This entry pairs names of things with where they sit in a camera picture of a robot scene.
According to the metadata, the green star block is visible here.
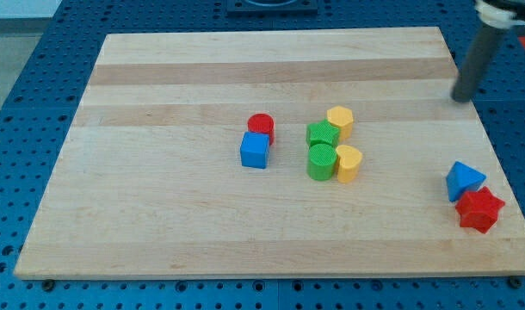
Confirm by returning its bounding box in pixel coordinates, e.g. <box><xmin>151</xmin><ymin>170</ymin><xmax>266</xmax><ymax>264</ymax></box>
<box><xmin>306</xmin><ymin>120</ymin><xmax>340</xmax><ymax>147</ymax></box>

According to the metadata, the yellow heart block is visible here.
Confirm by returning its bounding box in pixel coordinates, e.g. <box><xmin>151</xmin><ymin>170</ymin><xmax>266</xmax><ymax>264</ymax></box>
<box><xmin>336</xmin><ymin>145</ymin><xmax>363</xmax><ymax>183</ymax></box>

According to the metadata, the red star block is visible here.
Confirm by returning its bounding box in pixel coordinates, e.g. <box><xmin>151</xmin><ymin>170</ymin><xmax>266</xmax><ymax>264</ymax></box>
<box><xmin>455</xmin><ymin>186</ymin><xmax>505</xmax><ymax>233</ymax></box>

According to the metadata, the blue cube block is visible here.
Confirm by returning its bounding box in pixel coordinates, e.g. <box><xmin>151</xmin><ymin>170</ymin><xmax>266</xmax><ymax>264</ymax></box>
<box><xmin>240</xmin><ymin>132</ymin><xmax>269</xmax><ymax>169</ymax></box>

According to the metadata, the red cylinder block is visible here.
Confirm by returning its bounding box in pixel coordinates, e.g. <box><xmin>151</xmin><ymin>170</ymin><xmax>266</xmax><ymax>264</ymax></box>
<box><xmin>247</xmin><ymin>113</ymin><xmax>275</xmax><ymax>145</ymax></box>

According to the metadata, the green cylinder block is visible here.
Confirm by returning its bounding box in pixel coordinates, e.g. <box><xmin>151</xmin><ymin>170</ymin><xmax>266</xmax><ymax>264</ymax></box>
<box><xmin>306</xmin><ymin>144</ymin><xmax>337</xmax><ymax>181</ymax></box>

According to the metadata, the yellow hexagon block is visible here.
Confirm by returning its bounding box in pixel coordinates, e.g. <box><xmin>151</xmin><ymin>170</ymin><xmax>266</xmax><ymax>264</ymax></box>
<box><xmin>326</xmin><ymin>106</ymin><xmax>355</xmax><ymax>142</ymax></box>

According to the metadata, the wooden board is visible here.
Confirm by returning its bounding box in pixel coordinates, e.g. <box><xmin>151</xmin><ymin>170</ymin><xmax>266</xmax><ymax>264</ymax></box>
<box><xmin>14</xmin><ymin>27</ymin><xmax>525</xmax><ymax>280</ymax></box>

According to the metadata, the blue triangle block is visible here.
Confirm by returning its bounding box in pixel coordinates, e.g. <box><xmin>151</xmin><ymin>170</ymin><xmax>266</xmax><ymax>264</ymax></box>
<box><xmin>445</xmin><ymin>161</ymin><xmax>486</xmax><ymax>202</ymax></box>

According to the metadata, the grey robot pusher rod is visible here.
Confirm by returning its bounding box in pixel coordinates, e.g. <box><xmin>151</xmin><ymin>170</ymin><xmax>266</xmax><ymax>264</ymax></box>
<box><xmin>450</xmin><ymin>0</ymin><xmax>525</xmax><ymax>103</ymax></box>

